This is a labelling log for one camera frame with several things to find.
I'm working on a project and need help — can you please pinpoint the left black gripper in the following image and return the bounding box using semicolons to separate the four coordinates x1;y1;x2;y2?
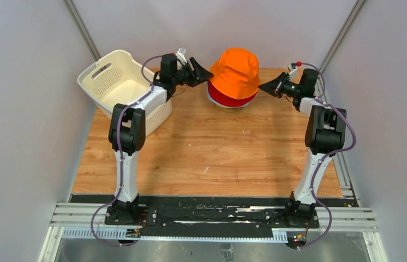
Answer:
171;58;213;88

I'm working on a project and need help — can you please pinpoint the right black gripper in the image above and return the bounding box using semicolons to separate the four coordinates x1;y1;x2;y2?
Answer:
259;72;302;99

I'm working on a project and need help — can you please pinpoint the red bucket hat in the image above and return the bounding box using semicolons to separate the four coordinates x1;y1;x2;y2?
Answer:
207;80;257;106

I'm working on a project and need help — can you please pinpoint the purple bucket hat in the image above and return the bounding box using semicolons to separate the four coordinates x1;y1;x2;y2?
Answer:
207;95;250;107

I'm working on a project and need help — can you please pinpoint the orange bucket hat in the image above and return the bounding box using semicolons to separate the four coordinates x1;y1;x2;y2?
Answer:
209;47;261;100

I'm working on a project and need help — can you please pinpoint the wooden hat stand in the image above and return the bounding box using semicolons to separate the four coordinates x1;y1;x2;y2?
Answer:
222;107;244;112

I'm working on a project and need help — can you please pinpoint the white plastic basket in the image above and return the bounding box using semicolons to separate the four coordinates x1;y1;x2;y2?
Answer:
77;50;154;118

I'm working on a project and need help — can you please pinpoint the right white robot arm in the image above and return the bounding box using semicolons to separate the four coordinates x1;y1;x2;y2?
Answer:
259;69;347;228

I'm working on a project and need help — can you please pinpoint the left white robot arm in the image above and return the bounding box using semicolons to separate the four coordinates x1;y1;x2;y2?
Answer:
108;53;213;225

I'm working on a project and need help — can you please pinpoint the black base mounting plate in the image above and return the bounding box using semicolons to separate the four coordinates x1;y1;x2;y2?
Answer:
70;194;319;242

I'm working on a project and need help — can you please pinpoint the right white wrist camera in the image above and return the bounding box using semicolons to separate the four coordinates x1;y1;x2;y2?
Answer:
288;63;298;80

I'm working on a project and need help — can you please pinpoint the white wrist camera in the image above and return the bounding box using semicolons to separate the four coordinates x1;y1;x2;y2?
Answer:
175;47;188;68
288;63;298;80

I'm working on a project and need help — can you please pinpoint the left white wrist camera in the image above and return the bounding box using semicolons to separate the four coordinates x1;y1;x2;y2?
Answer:
175;47;188;68

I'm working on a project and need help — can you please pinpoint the aluminium frame rail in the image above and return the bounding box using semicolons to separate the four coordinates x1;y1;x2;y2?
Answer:
49;203;388;261

